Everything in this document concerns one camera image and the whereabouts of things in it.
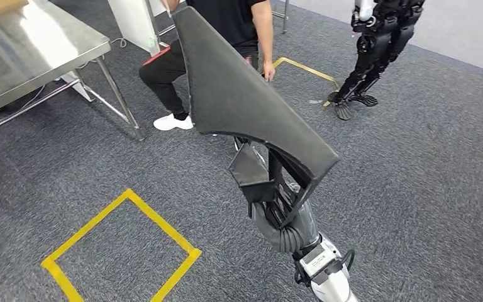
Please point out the person's hand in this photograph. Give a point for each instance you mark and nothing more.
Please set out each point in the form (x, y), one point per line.
(269, 71)

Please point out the black plastic car part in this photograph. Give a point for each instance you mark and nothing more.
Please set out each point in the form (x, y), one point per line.
(233, 91)

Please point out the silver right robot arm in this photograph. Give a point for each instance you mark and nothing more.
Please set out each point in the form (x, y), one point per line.
(333, 287)

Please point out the person's forearm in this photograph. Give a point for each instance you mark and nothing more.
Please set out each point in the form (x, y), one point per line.
(266, 41)

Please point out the steel workbench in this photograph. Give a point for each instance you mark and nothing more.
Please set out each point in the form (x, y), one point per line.
(37, 50)

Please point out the yellow floor tape square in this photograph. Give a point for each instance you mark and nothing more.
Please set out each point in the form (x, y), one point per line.
(100, 216)
(308, 70)

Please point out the grey tape scrap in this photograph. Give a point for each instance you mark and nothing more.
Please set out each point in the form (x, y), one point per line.
(315, 101)

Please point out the small yellow tape piece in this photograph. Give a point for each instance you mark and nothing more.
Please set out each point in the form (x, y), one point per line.
(328, 104)

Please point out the person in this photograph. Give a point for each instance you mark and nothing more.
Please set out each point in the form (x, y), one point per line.
(225, 16)

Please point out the black humanoid robot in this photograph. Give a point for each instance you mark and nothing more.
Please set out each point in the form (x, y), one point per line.
(375, 50)

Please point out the white panel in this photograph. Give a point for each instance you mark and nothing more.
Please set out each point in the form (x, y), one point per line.
(133, 21)

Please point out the cardboard box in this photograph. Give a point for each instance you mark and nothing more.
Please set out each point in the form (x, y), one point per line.
(0, 5)

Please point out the steel table frame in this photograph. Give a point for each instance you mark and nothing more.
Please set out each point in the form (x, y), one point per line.
(285, 16)

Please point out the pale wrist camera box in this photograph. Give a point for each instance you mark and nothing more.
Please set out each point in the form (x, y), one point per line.
(318, 260)

